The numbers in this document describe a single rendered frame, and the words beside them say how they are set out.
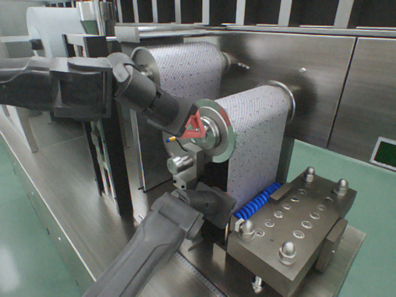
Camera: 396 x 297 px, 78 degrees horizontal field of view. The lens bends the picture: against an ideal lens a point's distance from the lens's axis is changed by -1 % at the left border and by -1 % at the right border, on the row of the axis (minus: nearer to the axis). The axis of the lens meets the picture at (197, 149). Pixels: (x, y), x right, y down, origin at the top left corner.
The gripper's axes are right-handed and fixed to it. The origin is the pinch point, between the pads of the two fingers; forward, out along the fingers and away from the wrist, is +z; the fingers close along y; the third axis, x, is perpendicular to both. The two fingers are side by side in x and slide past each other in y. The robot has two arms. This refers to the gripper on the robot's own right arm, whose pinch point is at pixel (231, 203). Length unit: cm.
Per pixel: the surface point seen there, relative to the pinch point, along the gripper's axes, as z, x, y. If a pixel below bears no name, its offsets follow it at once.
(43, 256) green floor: 23, -110, -130
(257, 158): 3.1, 12.9, 0.3
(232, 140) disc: -11.4, 14.9, 0.7
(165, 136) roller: -7.3, 9.0, -23.0
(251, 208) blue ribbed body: 5.6, 0.2, 3.1
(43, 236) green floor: 28, -107, -150
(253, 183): 6.7, 6.1, 0.2
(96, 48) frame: -28.8, 23.5, -33.0
